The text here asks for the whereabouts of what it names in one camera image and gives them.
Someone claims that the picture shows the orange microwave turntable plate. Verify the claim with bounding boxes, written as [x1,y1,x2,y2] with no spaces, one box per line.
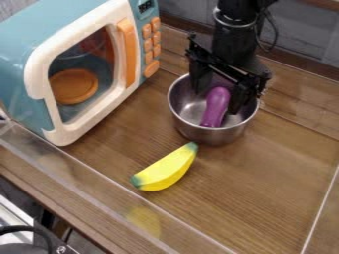
[49,68,98,105]

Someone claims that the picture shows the purple toy eggplant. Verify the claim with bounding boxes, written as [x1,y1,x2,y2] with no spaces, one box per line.
[200,86,230,128]

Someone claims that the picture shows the black cable bottom left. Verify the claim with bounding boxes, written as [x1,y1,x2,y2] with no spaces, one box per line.
[0,224,50,254]

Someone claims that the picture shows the silver metal pot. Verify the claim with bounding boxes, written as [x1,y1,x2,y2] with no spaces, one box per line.
[166,74,258,146]

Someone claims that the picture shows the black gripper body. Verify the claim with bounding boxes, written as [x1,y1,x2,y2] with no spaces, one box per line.
[185,8,272,96]

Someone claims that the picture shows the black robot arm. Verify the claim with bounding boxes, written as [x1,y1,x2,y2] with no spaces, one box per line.
[185,0,277,114]

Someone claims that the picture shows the blue toy microwave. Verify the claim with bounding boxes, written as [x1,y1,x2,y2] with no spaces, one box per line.
[0,0,161,146]

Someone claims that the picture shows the yellow toy banana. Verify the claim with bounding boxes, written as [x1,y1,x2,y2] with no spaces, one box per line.
[129,142,198,191]

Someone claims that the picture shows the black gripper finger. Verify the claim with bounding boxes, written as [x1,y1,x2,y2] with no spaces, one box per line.
[189,61,213,93]
[228,82,254,115]

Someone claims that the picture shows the clear acrylic barrier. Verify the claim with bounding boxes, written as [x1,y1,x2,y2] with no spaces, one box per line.
[0,120,237,254]

